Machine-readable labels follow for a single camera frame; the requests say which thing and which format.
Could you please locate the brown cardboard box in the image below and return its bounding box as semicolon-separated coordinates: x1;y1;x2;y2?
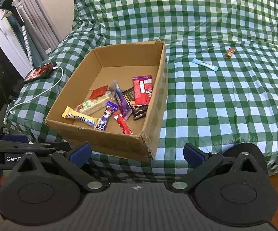
45;40;168;162

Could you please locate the purple white long packet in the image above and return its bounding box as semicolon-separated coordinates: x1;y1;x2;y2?
109;80;132;121

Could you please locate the purple candy wrapper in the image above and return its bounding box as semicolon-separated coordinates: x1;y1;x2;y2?
95;101;118;131

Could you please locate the thin red stick packet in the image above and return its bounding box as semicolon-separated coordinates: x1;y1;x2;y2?
113;112;133;135

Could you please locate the clear nut bar packet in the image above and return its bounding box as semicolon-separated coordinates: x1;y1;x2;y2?
75;91;111;116

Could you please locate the black smartphone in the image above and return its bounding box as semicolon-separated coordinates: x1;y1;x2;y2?
23;62;56;84

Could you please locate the small red snack packet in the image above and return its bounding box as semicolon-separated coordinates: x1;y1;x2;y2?
89;85;108;100

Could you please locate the dark brown snack bar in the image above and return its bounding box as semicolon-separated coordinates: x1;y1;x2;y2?
122;86;150;121

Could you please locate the green white checkered cloth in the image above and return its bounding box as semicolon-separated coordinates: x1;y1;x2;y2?
6;0;278;182

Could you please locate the yellow white snack bar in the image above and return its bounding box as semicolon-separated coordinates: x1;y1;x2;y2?
62;106;100;128

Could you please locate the light blue stick packet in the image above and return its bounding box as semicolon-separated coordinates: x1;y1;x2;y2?
192;59;218;72

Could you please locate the black white floor lamp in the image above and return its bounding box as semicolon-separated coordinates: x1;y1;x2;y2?
0;0;34;69

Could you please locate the red KitKat wrapper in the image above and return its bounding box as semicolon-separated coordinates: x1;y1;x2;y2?
132;75;153;106

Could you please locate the small gold wrapped candy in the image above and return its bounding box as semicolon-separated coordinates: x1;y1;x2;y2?
225;48;236;58

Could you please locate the white charging cable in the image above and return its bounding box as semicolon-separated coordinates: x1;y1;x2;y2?
5;66;65;122

